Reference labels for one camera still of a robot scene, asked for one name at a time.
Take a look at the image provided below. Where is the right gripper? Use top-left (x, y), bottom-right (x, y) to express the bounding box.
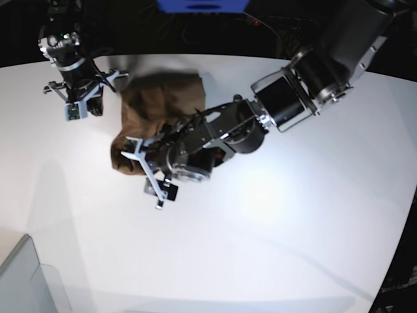
top-left (43, 68), bottom-right (129, 117)

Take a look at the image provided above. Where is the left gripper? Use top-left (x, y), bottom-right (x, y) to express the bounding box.
top-left (121, 136), bottom-right (179, 209)

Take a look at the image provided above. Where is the brown t-shirt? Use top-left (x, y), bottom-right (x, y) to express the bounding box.
top-left (110, 72), bottom-right (206, 175)

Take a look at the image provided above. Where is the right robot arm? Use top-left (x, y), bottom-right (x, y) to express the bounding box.
top-left (38, 1), bottom-right (129, 121)

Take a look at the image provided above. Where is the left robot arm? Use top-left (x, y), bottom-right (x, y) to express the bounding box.
top-left (121, 1), bottom-right (416, 209)

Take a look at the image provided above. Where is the blue bin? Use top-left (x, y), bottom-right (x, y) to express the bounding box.
top-left (157, 0), bottom-right (250, 14)

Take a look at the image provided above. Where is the black power strip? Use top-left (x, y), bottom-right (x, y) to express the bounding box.
top-left (247, 15), bottom-right (320, 28)

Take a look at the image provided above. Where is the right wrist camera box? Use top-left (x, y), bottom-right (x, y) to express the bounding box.
top-left (65, 101), bottom-right (87, 121)

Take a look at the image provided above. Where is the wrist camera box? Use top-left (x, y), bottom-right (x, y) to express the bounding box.
top-left (65, 101), bottom-right (87, 121)
top-left (124, 139), bottom-right (138, 153)

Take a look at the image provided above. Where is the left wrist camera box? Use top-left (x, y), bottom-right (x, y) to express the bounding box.
top-left (124, 139), bottom-right (138, 153)

